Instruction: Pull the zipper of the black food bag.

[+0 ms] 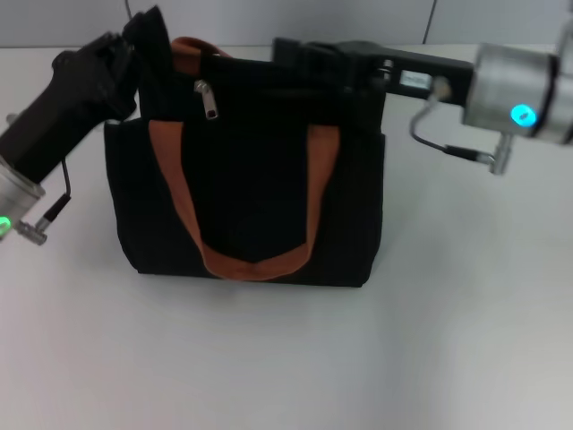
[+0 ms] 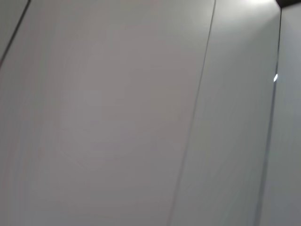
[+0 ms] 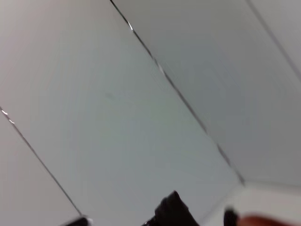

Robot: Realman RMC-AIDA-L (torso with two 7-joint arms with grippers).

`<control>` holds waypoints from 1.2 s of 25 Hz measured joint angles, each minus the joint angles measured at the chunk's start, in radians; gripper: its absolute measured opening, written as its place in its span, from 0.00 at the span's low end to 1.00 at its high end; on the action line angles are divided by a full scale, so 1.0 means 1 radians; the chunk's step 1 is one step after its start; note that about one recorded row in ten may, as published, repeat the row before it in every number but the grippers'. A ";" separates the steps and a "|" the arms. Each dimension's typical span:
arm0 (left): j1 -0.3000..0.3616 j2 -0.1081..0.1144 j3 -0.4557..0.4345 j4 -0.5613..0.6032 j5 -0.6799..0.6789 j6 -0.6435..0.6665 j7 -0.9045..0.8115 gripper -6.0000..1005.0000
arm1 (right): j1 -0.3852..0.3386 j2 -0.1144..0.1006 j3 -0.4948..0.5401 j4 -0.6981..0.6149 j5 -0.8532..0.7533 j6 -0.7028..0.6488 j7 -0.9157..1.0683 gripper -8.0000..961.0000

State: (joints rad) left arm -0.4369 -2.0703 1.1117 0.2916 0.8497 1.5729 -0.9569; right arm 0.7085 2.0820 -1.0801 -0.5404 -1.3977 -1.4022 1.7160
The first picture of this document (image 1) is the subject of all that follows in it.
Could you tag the silver zipper pull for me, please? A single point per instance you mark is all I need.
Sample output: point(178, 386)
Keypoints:
point(209, 103)

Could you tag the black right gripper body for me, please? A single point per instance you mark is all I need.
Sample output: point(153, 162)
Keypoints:
point(403, 74)

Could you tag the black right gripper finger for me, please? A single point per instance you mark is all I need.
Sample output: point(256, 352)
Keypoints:
point(309, 54)

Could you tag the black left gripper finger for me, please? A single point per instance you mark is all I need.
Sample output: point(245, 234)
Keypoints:
point(118, 45)
point(123, 100)

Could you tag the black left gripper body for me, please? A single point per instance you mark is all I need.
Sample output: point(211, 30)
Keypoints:
point(58, 112)

